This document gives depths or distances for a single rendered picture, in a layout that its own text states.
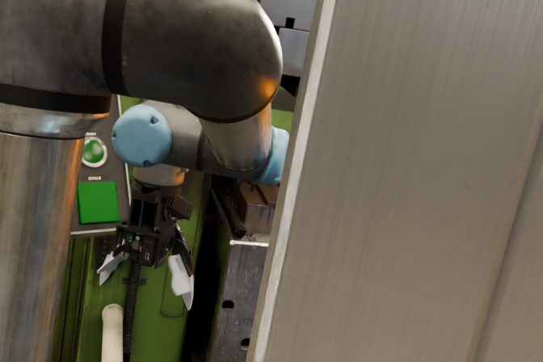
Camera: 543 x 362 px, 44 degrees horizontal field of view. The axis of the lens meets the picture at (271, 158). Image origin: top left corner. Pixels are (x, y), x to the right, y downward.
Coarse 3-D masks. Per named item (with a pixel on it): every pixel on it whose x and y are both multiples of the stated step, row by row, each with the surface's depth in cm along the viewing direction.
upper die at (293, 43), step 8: (280, 32) 137; (288, 32) 138; (296, 32) 138; (304, 32) 138; (280, 40) 138; (288, 40) 138; (296, 40) 139; (304, 40) 139; (288, 48) 139; (296, 48) 139; (304, 48) 139; (288, 56) 139; (296, 56) 140; (304, 56) 140; (288, 64) 140; (296, 64) 140; (288, 72) 140; (296, 72) 140
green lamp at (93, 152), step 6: (84, 144) 124; (90, 144) 125; (96, 144) 125; (84, 150) 124; (90, 150) 124; (96, 150) 125; (102, 150) 126; (84, 156) 123; (90, 156) 124; (96, 156) 125; (102, 156) 126; (90, 162) 124; (96, 162) 125
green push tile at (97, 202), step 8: (80, 184) 121; (88, 184) 122; (96, 184) 123; (104, 184) 124; (112, 184) 125; (80, 192) 121; (88, 192) 122; (96, 192) 123; (104, 192) 124; (112, 192) 125; (80, 200) 121; (88, 200) 122; (96, 200) 123; (104, 200) 123; (112, 200) 124; (80, 208) 120; (88, 208) 121; (96, 208) 122; (104, 208) 123; (112, 208) 124; (80, 216) 120; (88, 216) 121; (96, 216) 122; (104, 216) 123; (112, 216) 124; (80, 224) 121; (88, 224) 122
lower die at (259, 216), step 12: (240, 180) 163; (240, 192) 155; (252, 192) 155; (264, 192) 153; (276, 192) 155; (240, 204) 153; (252, 204) 147; (264, 204) 148; (240, 216) 152; (252, 216) 148; (264, 216) 148; (252, 228) 148; (264, 228) 149
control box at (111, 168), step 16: (112, 96) 130; (112, 112) 129; (96, 128) 126; (112, 128) 128; (112, 160) 127; (80, 176) 122; (96, 176) 124; (112, 176) 126; (128, 192) 128; (128, 208) 127; (96, 224) 122; (112, 224) 124
